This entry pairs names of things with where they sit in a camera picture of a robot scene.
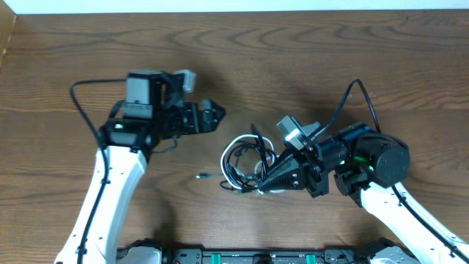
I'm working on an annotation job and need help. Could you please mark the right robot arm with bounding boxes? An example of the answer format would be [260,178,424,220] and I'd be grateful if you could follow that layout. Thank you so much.
[258,117,468,263]

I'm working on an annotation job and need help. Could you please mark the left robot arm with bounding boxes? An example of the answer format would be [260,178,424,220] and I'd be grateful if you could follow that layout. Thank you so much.
[55,70,226,263]

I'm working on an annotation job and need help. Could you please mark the white cable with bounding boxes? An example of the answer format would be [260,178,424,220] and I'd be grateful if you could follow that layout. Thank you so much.
[220,133,287,194]

